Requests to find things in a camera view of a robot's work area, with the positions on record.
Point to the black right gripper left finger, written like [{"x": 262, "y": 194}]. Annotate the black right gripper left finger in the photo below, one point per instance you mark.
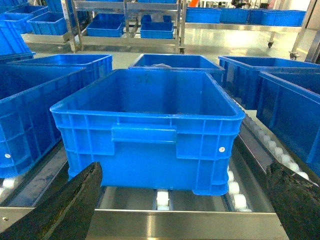
[{"x": 66, "y": 215}]

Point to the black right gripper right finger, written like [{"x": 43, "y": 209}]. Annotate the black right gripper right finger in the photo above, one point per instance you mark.
[{"x": 295, "y": 200}]

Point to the steel shelf rack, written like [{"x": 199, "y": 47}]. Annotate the steel shelf rack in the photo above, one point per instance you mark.
[{"x": 245, "y": 213}]

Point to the blue crate far left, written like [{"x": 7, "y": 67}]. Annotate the blue crate far left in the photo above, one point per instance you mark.
[{"x": 27, "y": 127}]

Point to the blue crate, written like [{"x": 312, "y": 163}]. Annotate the blue crate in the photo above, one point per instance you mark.
[
  {"x": 27, "y": 127},
  {"x": 184, "y": 62},
  {"x": 96, "y": 65},
  {"x": 153, "y": 129},
  {"x": 289, "y": 105},
  {"x": 242, "y": 80}
]

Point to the blue crate centre right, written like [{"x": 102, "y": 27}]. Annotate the blue crate centre right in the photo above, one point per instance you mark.
[{"x": 289, "y": 105}]

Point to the blue crate centre left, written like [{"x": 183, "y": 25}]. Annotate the blue crate centre left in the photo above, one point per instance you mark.
[{"x": 153, "y": 129}]

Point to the blue crate back right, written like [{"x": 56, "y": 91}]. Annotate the blue crate back right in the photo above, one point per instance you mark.
[{"x": 242, "y": 80}]

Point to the blue crate back left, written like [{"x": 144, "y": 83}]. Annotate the blue crate back left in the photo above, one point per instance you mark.
[{"x": 96, "y": 65}]

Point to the blue crate back centre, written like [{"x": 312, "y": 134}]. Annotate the blue crate back centre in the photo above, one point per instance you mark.
[{"x": 184, "y": 62}]

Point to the steel trolley rack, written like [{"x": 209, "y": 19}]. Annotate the steel trolley rack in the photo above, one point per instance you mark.
[{"x": 121, "y": 23}]

